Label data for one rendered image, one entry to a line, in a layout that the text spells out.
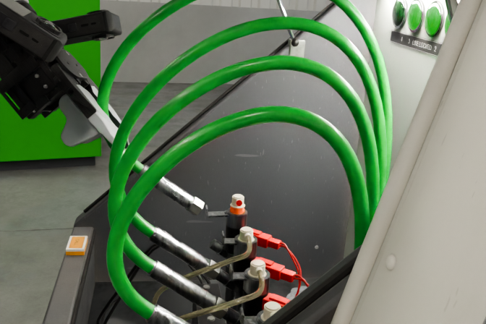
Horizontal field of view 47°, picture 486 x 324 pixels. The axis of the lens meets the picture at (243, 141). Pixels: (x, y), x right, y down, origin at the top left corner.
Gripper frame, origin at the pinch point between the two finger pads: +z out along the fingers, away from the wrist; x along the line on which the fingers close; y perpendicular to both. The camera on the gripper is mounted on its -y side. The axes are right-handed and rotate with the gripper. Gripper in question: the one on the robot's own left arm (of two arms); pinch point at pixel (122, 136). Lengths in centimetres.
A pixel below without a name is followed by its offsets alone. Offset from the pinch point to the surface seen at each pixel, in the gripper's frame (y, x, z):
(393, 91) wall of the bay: -34.0, -25.8, 20.0
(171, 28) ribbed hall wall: 17, -637, -139
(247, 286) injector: -2.6, 10.5, 21.9
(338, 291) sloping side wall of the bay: -11.9, 28.6, 21.9
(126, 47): -7.8, 2.4, -7.4
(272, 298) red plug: -3.9, 10.5, 24.4
